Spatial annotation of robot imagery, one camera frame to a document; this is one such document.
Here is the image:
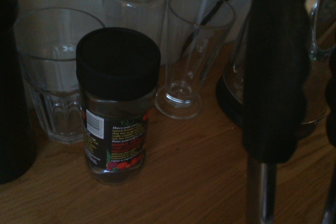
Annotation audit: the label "clear faceted glass tumbler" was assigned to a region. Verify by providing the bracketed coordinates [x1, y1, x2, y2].
[13, 7, 106, 145]

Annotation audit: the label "black shaker bottle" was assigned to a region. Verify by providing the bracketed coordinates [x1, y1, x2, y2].
[0, 0, 38, 185]

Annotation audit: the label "footed tall clear glass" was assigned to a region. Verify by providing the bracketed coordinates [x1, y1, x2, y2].
[154, 0, 237, 120]

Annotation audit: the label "black steel tongs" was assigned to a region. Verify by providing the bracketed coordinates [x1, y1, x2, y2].
[243, 0, 336, 224]

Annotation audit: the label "electric kettle with black base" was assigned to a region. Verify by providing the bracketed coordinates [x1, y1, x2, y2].
[215, 11, 331, 133]

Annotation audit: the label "clear jar with green lid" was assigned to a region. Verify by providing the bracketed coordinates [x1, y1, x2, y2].
[101, 0, 168, 66]

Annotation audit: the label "coffee jar with black lid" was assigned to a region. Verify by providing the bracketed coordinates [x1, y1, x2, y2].
[75, 27, 161, 186]

